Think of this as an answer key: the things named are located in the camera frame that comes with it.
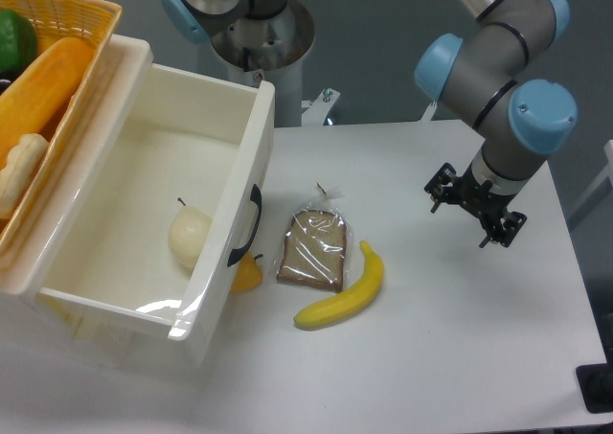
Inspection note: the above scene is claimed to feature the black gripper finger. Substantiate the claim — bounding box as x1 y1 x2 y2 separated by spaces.
424 163 456 213
478 210 527 248

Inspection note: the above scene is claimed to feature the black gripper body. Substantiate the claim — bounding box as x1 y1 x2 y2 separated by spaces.
443 172 509 228

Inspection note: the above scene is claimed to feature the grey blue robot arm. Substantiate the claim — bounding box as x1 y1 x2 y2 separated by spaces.
161 0 578 246

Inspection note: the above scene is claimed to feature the white drawer cabinet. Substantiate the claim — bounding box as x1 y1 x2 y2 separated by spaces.
1 36 212 366

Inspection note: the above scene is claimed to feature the bagged bread slice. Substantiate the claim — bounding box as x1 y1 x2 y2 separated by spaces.
275 183 352 293

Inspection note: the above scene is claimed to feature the yellow banana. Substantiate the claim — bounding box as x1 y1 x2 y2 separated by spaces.
293 240 384 331

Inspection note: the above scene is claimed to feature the black device at edge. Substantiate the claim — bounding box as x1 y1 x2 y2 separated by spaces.
576 363 612 414

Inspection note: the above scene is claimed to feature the yellow bell pepper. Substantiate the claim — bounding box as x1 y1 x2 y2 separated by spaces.
230 252 263 294

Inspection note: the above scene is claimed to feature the white pear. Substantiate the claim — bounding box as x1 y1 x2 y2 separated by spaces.
168 197 212 269

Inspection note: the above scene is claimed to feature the yellow woven basket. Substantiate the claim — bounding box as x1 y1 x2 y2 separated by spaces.
1 0 122 253

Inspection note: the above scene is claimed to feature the orange baguette bread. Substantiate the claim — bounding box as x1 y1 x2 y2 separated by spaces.
1 37 94 166

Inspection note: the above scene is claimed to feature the cream toy pastry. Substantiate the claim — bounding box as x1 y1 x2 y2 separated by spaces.
1 133 48 219

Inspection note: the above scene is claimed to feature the green bell pepper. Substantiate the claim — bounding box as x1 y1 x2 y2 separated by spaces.
1 9 37 73

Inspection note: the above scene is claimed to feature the white metal bracket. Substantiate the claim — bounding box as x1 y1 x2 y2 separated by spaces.
301 87 341 126

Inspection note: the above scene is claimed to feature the black top drawer handle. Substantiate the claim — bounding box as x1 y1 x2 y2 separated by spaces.
227 184 262 267

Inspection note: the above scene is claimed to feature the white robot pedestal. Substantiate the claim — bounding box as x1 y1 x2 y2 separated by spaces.
211 0 315 127

